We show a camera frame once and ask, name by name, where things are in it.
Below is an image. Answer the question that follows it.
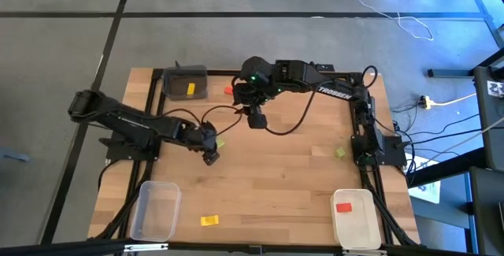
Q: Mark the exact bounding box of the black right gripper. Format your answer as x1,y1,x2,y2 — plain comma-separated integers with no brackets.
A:
232,75,276,116

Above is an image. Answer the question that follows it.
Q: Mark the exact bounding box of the dark grey translucent bin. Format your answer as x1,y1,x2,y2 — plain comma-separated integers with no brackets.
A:
161,64,209,102

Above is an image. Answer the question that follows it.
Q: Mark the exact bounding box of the clear plastic bin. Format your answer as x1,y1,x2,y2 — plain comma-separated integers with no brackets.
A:
129,180,183,243

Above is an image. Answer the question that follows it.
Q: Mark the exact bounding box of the white bottom-right bin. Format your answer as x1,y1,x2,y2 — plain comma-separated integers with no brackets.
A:
329,187,384,251

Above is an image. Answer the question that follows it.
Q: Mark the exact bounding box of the black gantry bar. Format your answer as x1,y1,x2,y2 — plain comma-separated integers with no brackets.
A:
0,236,504,256

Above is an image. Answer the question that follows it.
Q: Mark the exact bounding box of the grey floor tape piece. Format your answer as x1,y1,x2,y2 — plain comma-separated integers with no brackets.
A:
0,147,32,163

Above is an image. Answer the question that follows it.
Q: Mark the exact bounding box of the white paper sheet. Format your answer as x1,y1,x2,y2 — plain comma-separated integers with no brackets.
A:
408,156,443,205

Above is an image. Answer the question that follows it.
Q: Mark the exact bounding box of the black floor bar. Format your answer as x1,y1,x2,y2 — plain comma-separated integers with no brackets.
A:
427,68,476,79

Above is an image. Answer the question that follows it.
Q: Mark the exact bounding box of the black diagonal floor beam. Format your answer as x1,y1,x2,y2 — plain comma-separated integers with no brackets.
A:
405,147,486,188

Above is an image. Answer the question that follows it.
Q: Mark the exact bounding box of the dark grey cabinet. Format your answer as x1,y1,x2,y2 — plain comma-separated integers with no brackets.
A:
472,46,504,173

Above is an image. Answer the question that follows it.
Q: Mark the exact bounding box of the black white fiducial marker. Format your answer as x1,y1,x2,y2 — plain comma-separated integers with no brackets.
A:
486,80,504,99

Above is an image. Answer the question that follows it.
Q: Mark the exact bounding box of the dark grey cart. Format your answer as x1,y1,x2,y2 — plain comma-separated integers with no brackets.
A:
467,165,504,256

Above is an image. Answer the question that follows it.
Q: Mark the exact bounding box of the black left wrist camera cable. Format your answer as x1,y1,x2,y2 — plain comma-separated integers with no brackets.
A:
159,104,243,139

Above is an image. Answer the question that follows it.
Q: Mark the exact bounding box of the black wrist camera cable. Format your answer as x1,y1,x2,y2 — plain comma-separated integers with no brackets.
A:
264,84,318,136
159,104,243,139

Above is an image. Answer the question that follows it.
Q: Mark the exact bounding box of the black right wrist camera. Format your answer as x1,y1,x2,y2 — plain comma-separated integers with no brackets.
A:
246,113,269,130

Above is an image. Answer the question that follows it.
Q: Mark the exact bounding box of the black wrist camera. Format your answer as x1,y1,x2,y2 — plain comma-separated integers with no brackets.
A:
202,149,221,167
246,113,269,130

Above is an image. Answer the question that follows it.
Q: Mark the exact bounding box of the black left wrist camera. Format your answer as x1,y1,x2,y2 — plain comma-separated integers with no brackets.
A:
202,149,221,167

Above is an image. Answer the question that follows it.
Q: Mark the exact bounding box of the black aluminium table frame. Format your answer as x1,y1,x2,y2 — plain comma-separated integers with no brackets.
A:
88,68,421,249

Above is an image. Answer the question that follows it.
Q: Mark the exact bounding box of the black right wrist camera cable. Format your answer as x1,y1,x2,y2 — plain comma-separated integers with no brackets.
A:
264,84,318,136

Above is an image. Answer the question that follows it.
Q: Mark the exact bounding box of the black cable bundle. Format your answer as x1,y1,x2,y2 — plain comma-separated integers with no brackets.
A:
94,160,155,242
358,164,419,247

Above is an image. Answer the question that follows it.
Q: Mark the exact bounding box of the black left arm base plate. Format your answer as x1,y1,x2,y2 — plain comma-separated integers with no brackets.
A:
98,132,163,162

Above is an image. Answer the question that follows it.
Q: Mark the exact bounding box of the silver metal bracket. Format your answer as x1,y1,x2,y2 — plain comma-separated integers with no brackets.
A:
123,242,169,253

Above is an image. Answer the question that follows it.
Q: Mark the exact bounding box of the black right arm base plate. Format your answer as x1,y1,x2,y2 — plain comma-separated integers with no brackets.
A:
350,132,408,168

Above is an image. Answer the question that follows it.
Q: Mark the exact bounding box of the white floor cable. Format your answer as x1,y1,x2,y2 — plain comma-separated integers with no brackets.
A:
324,0,435,42

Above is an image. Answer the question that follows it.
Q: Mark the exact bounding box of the black floor cable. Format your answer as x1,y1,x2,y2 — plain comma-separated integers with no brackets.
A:
389,112,484,174

